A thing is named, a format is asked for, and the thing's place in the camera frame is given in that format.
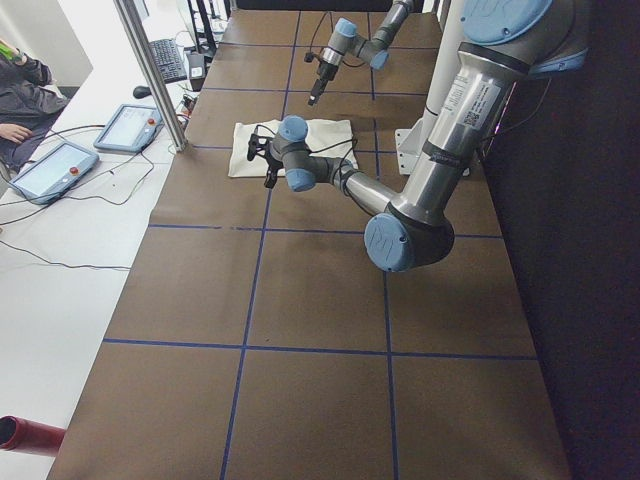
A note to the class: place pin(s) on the seated person in dark jacket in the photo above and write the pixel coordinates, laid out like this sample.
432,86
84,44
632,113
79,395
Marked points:
29,108

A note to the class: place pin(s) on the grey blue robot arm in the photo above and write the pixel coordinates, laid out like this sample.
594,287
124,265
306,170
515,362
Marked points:
345,39
486,48

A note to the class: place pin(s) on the black box with white label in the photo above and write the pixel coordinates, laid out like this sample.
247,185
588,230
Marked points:
196,70

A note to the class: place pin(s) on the black keyboard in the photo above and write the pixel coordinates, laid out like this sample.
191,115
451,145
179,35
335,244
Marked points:
168,60

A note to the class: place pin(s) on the black computer mouse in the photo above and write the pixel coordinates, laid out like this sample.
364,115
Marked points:
140,92

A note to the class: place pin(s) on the red cylinder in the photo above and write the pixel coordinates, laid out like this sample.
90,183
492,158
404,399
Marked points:
25,436

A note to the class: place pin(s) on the aluminium frame post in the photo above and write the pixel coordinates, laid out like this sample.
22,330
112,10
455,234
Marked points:
138,39

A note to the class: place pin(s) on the near teach pendant tablet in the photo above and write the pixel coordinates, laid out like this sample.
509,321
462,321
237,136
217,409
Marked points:
54,174

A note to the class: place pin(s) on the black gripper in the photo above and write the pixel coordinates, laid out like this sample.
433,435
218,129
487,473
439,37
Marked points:
273,165
323,74

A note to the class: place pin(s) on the teach pendant tablet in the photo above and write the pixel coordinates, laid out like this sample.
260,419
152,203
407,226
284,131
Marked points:
130,130
54,174

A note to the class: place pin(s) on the far teach pendant tablet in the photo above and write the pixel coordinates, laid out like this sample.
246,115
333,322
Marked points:
130,130

